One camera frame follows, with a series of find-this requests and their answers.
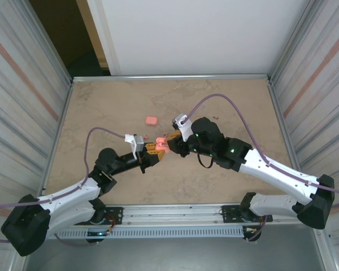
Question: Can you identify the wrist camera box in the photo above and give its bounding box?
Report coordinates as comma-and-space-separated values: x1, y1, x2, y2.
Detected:
171, 112, 193, 142
124, 133, 147, 160

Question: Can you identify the beige door frame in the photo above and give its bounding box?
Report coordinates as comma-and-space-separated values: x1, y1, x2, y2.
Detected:
75, 0, 111, 70

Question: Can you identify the aluminium table end rail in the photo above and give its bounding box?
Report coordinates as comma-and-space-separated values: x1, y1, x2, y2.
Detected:
72, 73, 272, 83

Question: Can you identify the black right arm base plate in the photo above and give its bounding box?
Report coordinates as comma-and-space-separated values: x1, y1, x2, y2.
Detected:
221, 204, 273, 224

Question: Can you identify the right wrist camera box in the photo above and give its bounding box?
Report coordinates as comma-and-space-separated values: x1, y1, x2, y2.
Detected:
171, 112, 193, 142

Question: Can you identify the thin black cable loop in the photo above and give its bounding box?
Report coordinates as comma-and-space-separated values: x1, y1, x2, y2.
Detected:
197, 154, 214, 169

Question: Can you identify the grey slotted cable duct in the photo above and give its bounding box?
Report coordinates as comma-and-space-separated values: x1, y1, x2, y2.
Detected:
55, 227, 245, 239

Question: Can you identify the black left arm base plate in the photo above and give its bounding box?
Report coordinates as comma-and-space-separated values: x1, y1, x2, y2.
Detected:
103, 207, 124, 226

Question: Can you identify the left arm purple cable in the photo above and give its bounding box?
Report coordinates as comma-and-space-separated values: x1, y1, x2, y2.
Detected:
0, 127, 129, 247

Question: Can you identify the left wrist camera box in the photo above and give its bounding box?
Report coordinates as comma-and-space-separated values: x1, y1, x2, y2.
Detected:
124, 133, 147, 160

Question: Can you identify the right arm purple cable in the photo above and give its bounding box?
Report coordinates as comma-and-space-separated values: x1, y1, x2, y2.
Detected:
182, 94, 339, 243

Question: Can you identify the aluminium table side rail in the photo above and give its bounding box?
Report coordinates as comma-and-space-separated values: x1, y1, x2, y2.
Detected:
39, 80, 74, 206
267, 80, 310, 203

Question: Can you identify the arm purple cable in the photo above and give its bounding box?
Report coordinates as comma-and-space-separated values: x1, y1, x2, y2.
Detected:
0, 127, 129, 247
182, 94, 339, 243

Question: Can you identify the long aluminium mounting rail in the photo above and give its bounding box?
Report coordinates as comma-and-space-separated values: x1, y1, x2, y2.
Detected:
22, 202, 327, 226

